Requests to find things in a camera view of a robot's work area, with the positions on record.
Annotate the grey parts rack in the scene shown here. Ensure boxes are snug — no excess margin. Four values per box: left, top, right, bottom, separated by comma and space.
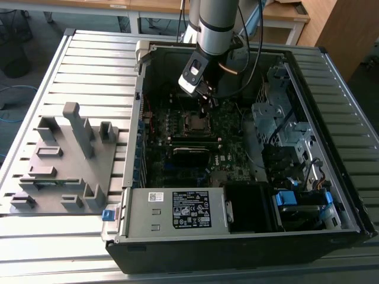
8, 102, 121, 215

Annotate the black plastic shroud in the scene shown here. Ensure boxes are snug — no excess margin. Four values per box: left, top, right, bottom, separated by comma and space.
221, 182, 278, 234

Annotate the wooden desk white frame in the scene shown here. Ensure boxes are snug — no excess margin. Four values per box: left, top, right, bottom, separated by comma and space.
0, 0, 133, 33
130, 0, 311, 46

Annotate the multicoloured wire bundle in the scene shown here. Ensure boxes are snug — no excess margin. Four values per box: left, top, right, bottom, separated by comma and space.
313, 173, 332, 192

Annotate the thin red wire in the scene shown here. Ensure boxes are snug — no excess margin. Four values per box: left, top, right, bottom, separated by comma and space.
143, 93, 156, 133

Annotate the black RAM slot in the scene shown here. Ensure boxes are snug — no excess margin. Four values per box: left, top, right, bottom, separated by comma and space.
171, 135, 219, 143
172, 141, 219, 149

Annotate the green motherboard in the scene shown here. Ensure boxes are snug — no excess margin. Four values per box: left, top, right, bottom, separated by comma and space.
139, 94, 267, 189

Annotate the black office chair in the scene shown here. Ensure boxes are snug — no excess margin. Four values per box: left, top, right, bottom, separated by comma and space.
0, 8, 34, 79

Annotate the silver CPU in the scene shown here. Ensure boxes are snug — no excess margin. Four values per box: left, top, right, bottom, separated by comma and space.
189, 115, 208, 131

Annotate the thin white wire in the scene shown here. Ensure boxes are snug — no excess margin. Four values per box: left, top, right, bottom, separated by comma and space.
235, 102, 267, 171

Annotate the wooden cabinet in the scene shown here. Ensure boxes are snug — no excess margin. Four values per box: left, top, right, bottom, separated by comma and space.
297, 0, 379, 82

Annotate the green RAM stick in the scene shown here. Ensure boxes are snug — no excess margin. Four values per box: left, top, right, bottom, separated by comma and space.
32, 180, 66, 188

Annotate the black PC case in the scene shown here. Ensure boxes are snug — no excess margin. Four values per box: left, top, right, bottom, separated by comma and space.
100, 40, 378, 275

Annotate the black camera cable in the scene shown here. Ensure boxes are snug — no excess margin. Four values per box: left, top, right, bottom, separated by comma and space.
236, 0, 251, 72
213, 0, 264, 98

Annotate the thin black wire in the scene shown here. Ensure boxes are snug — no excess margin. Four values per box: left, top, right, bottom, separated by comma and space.
304, 157, 323, 192

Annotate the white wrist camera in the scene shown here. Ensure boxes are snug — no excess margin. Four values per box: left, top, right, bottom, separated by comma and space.
177, 51, 210, 95

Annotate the metal socket cover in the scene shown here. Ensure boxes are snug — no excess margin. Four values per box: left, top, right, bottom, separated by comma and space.
185, 112, 214, 135

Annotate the silver metal disk bay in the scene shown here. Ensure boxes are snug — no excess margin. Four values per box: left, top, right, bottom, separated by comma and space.
250, 63, 319, 178

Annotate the light blue floor cable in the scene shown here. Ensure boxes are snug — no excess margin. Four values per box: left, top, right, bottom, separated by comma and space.
0, 85, 39, 125

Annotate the black graphics card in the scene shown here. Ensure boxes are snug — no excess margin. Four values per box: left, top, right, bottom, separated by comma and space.
172, 146, 210, 168

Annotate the copper coloured curved cable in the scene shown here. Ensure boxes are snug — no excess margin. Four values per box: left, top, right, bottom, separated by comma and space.
217, 62, 237, 75

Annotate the thick black cable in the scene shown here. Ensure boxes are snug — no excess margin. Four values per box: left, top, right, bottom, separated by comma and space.
268, 106, 296, 147

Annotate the black plastic holder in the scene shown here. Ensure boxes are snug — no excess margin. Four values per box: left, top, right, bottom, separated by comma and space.
262, 144, 304, 180

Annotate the hard disk in blue carrier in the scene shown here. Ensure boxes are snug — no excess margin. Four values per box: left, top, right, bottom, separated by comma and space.
274, 191, 335, 233

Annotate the grey power supply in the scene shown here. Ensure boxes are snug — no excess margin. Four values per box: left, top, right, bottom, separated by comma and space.
120, 186, 235, 237

